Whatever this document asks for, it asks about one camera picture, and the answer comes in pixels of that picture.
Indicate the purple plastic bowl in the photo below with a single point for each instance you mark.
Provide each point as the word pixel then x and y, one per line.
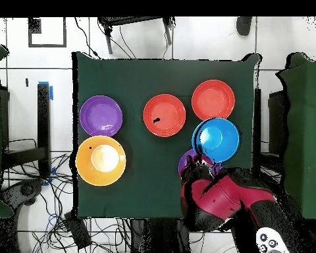
pixel 184 159
pixel 100 116

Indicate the blue plastic bowl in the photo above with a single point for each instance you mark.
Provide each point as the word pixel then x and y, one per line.
pixel 218 139

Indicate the wide red-orange bowl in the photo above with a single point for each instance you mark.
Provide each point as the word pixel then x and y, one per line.
pixel 213 98
pixel 168 110

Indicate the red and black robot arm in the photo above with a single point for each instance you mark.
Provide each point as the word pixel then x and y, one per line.
pixel 231 197

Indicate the dark green tablecloth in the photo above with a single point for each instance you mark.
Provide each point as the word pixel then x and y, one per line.
pixel 147 76

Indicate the large yellow-orange bowl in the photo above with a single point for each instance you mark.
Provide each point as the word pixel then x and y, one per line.
pixel 84 160

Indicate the black power brick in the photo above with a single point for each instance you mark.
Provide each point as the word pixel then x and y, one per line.
pixel 77 232

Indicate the person's foot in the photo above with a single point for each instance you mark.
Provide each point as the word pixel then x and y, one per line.
pixel 244 26

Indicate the black metal chair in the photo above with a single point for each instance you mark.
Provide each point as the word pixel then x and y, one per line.
pixel 131 20

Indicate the blue tape strip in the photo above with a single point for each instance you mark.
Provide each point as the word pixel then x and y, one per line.
pixel 51 93

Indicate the black table frame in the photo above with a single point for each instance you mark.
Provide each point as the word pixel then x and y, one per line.
pixel 43 118

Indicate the black square frame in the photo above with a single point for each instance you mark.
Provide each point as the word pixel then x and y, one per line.
pixel 34 26

